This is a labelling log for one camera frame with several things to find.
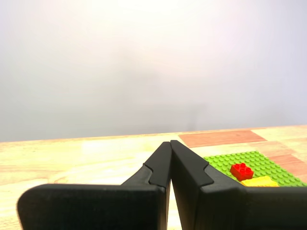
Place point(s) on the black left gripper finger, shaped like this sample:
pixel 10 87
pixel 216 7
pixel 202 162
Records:
pixel 96 208
pixel 227 208

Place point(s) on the yellow rectangular toy brick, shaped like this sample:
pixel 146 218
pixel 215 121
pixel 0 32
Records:
pixel 261 182

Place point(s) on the red square toy brick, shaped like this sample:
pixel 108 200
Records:
pixel 239 171

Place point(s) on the green studded baseplate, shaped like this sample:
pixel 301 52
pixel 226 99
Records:
pixel 263 160

